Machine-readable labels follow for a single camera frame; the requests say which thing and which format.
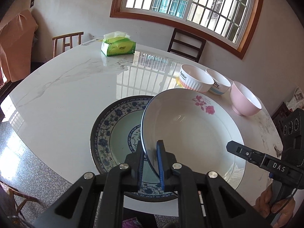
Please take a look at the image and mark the folded newspaper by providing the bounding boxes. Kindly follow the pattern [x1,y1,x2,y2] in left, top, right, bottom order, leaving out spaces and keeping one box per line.
[286,87,304,112]

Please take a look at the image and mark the white plate with pink roses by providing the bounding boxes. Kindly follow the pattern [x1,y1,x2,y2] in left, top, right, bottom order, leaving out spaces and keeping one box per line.
[141,88,246,188]

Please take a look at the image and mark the light wooden chair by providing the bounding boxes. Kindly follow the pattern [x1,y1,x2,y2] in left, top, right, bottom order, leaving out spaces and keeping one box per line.
[52,31,84,58]

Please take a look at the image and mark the dark carved wooden chair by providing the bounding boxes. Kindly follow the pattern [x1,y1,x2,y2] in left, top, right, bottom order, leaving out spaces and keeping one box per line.
[271,102,291,135]

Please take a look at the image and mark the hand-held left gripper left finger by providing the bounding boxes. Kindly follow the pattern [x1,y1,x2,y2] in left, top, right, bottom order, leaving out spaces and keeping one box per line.
[33,140,145,228]

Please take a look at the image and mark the rattan chair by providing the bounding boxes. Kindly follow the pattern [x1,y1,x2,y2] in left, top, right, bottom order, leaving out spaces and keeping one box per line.
[0,180,45,221]

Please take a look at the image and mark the dark wooden slatted chair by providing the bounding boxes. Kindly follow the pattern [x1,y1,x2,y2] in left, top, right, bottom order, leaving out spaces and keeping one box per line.
[167,28,207,63]

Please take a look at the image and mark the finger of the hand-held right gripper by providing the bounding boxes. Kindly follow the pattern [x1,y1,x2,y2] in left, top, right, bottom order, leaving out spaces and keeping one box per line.
[226,141,264,169]

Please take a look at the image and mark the green tissue pack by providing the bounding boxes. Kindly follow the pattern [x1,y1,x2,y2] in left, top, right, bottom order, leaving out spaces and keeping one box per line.
[101,31,137,57]

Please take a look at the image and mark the white bowl with blue band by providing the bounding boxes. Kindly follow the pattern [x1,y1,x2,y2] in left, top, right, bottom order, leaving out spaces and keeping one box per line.
[205,68,232,96]

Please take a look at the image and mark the blue floral patterned plate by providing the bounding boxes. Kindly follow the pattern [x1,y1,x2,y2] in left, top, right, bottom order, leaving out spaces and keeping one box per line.
[90,95,180,203]

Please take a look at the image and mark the white ribbed bowl pink stripes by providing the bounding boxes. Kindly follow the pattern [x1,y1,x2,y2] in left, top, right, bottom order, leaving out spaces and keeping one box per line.
[179,64,215,93]

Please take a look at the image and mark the wood-framed barred window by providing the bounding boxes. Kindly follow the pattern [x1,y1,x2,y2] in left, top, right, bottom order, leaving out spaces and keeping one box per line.
[110,0,265,60]

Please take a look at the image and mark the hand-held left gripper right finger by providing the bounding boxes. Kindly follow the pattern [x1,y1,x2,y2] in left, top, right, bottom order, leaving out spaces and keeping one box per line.
[155,140,272,228]

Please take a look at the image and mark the person's right hand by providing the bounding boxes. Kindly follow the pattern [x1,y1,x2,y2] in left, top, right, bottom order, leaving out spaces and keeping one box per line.
[255,185,296,227]

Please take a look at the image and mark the black cable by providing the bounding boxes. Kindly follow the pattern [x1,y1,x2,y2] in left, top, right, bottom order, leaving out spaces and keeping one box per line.
[268,188,298,220]

